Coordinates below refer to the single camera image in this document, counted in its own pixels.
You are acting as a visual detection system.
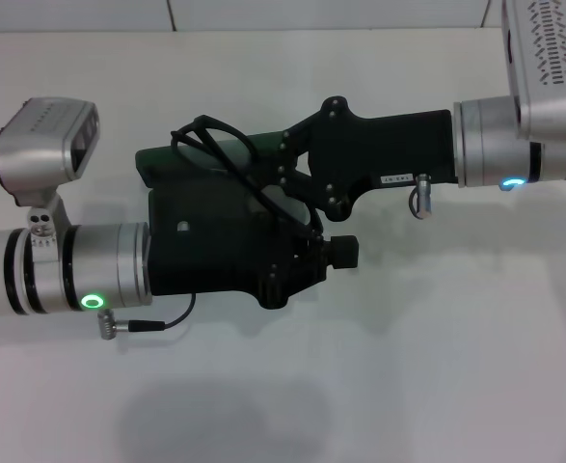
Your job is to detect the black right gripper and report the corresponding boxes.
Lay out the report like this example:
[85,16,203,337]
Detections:
[274,95,460,299]

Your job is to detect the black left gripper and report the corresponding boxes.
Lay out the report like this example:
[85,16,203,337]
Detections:
[146,190,328,311]

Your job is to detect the black glasses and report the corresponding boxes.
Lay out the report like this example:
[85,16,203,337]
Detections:
[170,114,325,242]

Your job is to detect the green glasses case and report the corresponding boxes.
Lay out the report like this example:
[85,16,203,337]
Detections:
[135,134,288,194]

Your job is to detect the right gripper cable with plug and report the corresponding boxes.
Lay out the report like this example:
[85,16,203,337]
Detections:
[407,172,434,218]

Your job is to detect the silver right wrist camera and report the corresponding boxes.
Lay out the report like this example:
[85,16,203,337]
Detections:
[501,0,566,144]

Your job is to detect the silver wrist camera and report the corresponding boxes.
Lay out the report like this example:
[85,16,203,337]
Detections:
[501,0,566,144]
[0,95,101,252]

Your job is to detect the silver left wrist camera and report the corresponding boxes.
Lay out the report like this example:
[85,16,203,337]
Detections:
[0,95,101,252]

